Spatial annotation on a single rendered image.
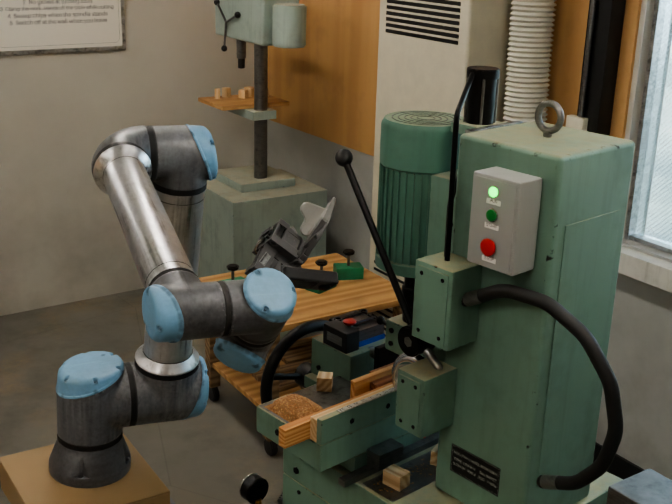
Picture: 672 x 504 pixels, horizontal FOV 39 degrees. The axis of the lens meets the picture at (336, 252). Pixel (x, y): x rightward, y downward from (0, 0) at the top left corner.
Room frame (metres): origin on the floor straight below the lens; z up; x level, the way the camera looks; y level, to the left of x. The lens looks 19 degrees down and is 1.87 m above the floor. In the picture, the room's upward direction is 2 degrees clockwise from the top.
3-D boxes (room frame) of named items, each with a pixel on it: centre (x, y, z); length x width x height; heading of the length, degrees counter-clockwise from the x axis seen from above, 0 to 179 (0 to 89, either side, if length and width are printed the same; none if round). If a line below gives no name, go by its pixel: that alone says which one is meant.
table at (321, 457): (1.96, -0.10, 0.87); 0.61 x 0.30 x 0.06; 132
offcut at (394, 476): (1.67, -0.13, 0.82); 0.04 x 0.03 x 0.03; 48
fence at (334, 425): (1.85, -0.20, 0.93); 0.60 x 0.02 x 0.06; 132
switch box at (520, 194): (1.54, -0.28, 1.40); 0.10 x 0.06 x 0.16; 42
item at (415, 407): (1.63, -0.18, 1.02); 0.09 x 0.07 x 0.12; 132
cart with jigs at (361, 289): (3.45, 0.12, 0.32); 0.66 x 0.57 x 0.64; 123
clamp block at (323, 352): (2.02, -0.05, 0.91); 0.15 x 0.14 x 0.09; 132
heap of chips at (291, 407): (1.78, 0.07, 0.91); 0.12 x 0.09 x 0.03; 42
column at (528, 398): (1.66, -0.37, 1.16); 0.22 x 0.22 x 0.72; 42
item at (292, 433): (1.84, -0.14, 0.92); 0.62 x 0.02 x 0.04; 132
